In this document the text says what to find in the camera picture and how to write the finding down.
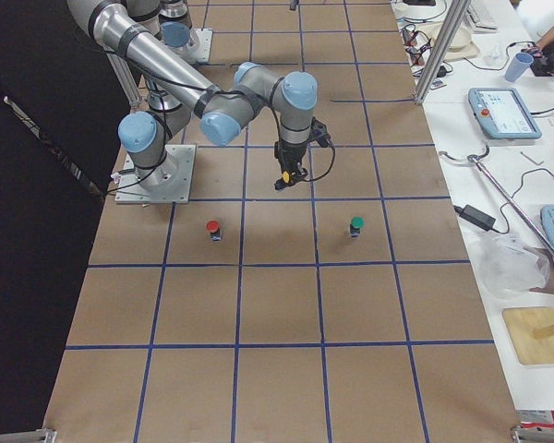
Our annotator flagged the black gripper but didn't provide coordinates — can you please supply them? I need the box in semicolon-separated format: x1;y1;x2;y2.
273;139;308;190

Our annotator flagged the yellow push button switch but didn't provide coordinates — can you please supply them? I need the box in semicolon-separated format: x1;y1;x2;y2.
274;171;291;191

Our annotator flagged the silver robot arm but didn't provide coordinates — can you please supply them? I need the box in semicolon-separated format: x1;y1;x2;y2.
117;1;318;186
67;1;331;190

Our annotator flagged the black power adapter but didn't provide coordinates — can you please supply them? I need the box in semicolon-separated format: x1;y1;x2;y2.
459;205;496;231

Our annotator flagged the metal cane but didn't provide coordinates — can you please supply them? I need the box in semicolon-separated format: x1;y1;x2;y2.
439;144;554;261

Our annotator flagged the beige tray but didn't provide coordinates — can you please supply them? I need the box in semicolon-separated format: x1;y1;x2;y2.
415;22;480;61

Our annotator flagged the clear plastic bag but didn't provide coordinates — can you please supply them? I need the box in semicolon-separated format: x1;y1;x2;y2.
466;233;554;300

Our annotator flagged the blue plastic cup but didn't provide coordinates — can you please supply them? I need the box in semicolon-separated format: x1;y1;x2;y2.
504;52;535;82

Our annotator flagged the wooden cutting board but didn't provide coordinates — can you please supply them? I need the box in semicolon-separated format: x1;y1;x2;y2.
502;306;554;365

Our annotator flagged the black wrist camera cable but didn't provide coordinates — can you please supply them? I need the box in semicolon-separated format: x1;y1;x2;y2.
299;117;337;184

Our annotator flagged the green push button switch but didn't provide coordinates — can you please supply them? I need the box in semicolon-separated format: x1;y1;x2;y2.
349;216;365;238

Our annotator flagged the red push button switch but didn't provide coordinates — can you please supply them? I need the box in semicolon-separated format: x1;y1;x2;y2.
206;220;223;241

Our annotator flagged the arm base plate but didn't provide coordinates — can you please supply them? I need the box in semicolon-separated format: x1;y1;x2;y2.
178;28;213;65
114;144;197;204

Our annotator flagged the aluminium frame post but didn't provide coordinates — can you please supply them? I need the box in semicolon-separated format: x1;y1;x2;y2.
414;0;471;104

